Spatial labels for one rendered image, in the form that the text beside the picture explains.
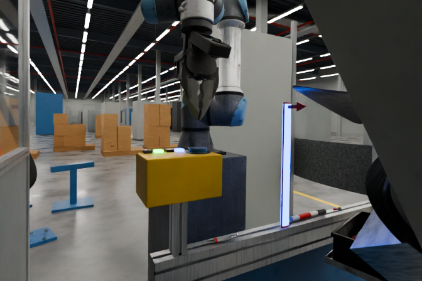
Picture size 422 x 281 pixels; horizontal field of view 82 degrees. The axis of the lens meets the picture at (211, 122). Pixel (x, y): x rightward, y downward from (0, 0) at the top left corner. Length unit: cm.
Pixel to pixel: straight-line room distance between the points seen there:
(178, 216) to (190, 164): 12
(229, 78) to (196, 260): 63
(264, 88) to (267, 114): 26
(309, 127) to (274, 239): 966
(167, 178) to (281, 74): 231
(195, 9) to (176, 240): 48
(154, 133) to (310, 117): 600
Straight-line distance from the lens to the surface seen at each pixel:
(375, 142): 25
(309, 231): 80
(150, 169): 46
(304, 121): 1026
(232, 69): 97
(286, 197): 70
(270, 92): 257
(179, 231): 57
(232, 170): 95
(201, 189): 51
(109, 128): 771
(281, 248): 74
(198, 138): 95
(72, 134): 937
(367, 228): 53
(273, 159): 263
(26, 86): 142
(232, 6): 104
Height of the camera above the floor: 115
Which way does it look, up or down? 1 degrees down
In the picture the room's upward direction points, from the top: 1 degrees clockwise
